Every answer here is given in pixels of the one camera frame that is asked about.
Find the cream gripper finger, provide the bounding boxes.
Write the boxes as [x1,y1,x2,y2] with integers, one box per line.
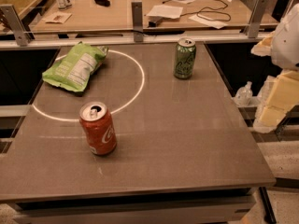
[253,70,299,133]
[250,32,274,57]

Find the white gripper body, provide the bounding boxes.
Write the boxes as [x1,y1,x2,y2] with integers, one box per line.
[271,4,299,70]

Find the green soda can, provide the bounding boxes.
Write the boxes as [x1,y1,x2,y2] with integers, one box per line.
[173,38,196,79]

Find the red soda can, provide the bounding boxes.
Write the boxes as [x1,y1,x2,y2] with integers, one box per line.
[79,102,117,156]

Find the clear sanitizer bottle left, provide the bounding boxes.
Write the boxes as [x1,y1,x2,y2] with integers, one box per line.
[235,81,252,106]

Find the white paper sheet right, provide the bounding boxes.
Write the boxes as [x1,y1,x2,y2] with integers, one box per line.
[189,15,226,29]

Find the white paper sheet centre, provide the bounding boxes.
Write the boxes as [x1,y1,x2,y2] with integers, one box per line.
[147,5,183,19]

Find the black computer mouse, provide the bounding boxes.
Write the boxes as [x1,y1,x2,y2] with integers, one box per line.
[94,0,110,7]

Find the green chip bag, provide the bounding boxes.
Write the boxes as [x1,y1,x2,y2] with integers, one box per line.
[42,42,108,92]

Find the wooden desk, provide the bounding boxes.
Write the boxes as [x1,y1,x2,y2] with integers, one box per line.
[29,0,279,35]

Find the small paper card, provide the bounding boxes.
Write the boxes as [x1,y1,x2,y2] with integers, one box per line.
[43,11,72,24]

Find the right metal bracket post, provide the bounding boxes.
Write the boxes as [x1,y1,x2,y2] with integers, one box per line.
[244,0,269,38]

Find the metal bracket post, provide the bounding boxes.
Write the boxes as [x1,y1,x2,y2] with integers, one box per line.
[244,0,269,38]
[131,1,143,42]
[0,4,31,47]

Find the middle metal bracket post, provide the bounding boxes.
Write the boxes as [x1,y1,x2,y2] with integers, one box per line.
[131,1,143,42]

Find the left metal bracket post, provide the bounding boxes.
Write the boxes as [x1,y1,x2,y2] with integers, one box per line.
[0,4,31,47]

